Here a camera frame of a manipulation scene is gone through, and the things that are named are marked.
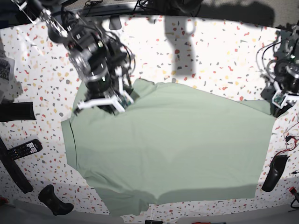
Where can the black handle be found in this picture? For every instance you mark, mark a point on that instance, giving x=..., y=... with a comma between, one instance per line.
x=277, y=167
x=47, y=196

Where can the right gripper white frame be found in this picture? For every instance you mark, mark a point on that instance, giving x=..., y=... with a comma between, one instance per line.
x=109, y=91

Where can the black handle right side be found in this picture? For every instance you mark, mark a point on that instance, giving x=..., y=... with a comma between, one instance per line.
x=277, y=167

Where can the green T-shirt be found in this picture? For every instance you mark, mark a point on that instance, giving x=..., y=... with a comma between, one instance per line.
x=173, y=144

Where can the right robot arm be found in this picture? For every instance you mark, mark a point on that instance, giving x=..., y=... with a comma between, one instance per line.
x=101, y=60

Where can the long black bar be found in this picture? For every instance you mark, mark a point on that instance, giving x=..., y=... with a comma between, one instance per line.
x=14, y=171

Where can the black cylinder sleeve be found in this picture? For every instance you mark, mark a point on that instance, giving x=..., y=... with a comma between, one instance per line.
x=17, y=111

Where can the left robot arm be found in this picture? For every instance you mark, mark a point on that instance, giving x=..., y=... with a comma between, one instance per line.
x=282, y=73

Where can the black handle bottom left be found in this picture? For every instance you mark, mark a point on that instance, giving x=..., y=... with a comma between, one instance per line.
x=47, y=196

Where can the grey table clamp block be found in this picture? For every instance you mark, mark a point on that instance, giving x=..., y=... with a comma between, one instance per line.
x=115, y=22

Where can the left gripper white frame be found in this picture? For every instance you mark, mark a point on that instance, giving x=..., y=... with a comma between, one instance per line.
x=280, y=101

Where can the red connector plug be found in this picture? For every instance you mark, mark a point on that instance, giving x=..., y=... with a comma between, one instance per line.
x=293, y=190

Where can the black TV remote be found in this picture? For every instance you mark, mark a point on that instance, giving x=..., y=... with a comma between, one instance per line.
x=25, y=149

